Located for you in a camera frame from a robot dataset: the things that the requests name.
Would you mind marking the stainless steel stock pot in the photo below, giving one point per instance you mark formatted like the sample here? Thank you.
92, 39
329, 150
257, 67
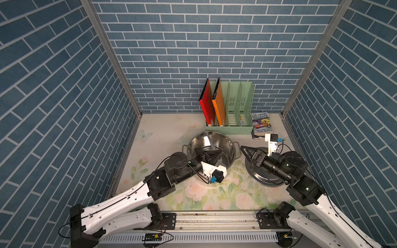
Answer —
230, 150

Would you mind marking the red file folder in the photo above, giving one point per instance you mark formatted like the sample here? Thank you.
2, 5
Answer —
206, 104

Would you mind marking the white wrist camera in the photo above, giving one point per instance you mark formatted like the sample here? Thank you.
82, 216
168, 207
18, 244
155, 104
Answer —
214, 173
272, 140

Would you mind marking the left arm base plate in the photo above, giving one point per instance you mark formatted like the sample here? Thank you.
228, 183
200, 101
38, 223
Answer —
168, 221

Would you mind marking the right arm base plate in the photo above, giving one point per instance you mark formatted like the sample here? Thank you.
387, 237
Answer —
272, 220

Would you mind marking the floral table mat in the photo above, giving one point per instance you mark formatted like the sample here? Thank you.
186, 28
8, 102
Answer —
159, 136

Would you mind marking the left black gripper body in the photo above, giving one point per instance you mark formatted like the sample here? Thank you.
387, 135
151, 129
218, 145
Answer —
193, 161

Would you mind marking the aluminium front rail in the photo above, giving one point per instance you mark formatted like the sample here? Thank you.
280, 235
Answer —
213, 221

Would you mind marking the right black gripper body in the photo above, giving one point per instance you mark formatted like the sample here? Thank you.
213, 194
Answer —
269, 164

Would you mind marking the green plastic file organizer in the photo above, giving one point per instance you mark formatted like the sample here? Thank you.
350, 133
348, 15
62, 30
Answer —
238, 98

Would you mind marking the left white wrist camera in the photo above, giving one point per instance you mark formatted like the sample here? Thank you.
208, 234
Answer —
214, 173

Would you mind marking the treehouse paperback book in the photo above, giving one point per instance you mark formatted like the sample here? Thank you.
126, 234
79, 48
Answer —
261, 124

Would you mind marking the right aluminium corner post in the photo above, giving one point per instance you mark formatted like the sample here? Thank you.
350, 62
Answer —
323, 42

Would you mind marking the long steel ladle spoon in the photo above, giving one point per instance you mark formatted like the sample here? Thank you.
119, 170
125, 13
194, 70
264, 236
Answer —
208, 134

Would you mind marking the aluminium corner post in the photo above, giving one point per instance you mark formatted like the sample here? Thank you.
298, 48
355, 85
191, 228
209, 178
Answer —
99, 29
323, 42

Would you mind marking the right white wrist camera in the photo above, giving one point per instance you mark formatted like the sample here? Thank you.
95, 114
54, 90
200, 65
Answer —
272, 140

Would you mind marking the orange file folder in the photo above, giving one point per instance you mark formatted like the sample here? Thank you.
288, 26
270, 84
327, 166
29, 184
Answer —
218, 104

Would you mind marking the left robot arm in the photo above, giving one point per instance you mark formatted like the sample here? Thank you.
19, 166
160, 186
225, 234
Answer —
136, 208

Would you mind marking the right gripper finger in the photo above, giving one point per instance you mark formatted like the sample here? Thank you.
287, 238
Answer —
251, 161
249, 150

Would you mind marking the left aluminium corner post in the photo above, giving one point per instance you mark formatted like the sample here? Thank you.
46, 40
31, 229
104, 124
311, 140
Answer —
99, 29

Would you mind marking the stainless steel pot lid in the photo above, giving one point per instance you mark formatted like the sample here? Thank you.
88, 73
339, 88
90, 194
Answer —
262, 176

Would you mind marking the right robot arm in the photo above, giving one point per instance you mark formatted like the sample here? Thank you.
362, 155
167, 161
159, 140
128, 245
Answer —
290, 168

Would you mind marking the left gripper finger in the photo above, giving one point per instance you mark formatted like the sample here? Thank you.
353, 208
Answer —
201, 151
212, 158

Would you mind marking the dark book underneath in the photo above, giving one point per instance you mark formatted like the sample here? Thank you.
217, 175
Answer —
257, 136

